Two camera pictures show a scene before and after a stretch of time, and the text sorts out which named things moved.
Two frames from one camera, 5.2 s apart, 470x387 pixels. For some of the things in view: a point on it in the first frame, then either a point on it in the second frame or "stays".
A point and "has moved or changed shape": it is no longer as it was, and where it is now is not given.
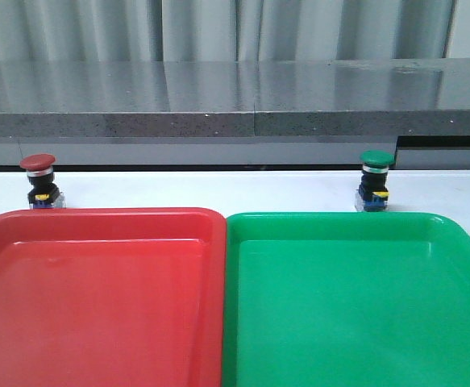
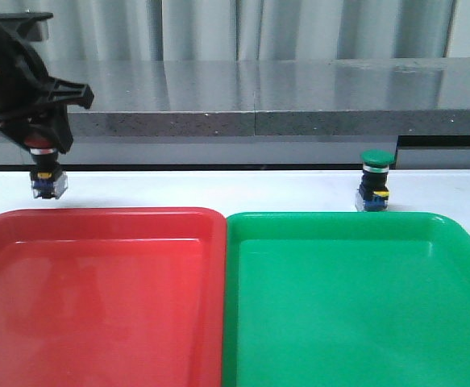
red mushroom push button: (43, 193) has moved or changed shape
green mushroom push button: (373, 193) stays
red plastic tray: (101, 297) stays
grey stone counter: (428, 114) stays
